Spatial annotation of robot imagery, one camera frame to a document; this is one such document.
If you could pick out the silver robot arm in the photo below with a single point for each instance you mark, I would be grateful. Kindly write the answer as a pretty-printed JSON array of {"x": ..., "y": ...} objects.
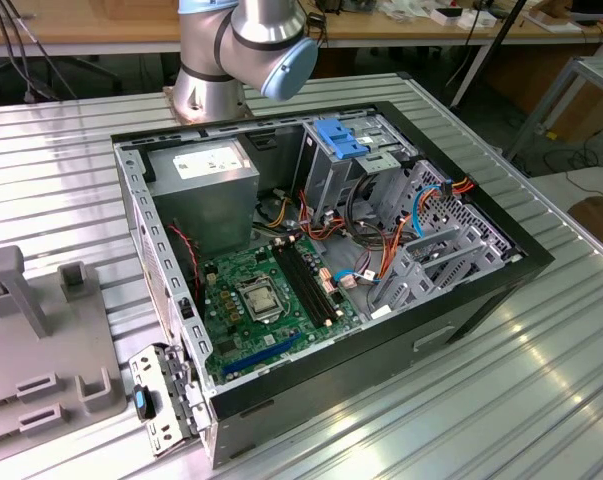
[{"x": 206, "y": 90}]

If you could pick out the blue expansion slot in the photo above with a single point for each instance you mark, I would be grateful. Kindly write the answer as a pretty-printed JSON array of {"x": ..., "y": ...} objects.
[{"x": 261, "y": 355}]

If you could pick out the grey optical drive cage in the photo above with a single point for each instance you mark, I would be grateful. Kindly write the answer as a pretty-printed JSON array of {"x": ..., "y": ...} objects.
[{"x": 326, "y": 175}]

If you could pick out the small white box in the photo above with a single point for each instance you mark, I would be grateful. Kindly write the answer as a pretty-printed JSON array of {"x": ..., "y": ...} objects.
[{"x": 476, "y": 21}]

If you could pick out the blue drive cage latch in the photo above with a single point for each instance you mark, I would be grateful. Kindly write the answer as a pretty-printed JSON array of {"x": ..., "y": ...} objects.
[{"x": 338, "y": 137}]

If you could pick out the grey parts rack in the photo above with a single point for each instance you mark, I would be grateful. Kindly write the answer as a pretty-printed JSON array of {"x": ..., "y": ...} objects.
[{"x": 56, "y": 340}]

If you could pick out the black RAM slot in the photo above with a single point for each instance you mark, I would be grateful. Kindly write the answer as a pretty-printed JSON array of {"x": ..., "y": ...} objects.
[
  {"x": 313, "y": 280},
  {"x": 301, "y": 285}
]

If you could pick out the silver expansion card retainer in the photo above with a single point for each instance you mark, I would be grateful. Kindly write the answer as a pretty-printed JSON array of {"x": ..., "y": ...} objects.
[{"x": 151, "y": 365}]

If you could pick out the brown cardboard box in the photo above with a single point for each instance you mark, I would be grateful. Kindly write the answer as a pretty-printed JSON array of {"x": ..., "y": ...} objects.
[{"x": 598, "y": 220}]

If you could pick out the grey disk bay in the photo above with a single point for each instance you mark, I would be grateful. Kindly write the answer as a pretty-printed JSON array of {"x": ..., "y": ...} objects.
[{"x": 406, "y": 285}]

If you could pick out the silver CPU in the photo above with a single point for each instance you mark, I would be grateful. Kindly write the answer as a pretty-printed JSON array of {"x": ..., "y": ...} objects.
[{"x": 261, "y": 301}]

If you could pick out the black PC case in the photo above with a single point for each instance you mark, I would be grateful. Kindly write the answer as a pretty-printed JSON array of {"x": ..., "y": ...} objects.
[{"x": 381, "y": 360}]

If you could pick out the black tripod pole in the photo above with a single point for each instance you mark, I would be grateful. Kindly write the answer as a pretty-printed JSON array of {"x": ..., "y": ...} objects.
[{"x": 506, "y": 25}]

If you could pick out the grey power supply unit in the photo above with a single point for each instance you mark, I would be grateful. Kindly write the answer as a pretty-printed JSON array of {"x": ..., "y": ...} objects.
[{"x": 206, "y": 215}]

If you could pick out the green motherboard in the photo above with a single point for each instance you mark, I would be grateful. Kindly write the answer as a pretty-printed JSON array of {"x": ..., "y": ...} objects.
[{"x": 221, "y": 310}]

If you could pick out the CPU socket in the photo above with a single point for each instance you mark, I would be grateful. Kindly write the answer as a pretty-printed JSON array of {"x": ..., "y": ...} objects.
[{"x": 280, "y": 292}]

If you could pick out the large brown carton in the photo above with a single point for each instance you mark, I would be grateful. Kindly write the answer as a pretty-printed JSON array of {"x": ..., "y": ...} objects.
[{"x": 591, "y": 117}]

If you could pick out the wooden workbench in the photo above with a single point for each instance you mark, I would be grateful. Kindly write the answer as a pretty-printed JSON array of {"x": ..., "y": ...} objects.
[{"x": 106, "y": 27}]

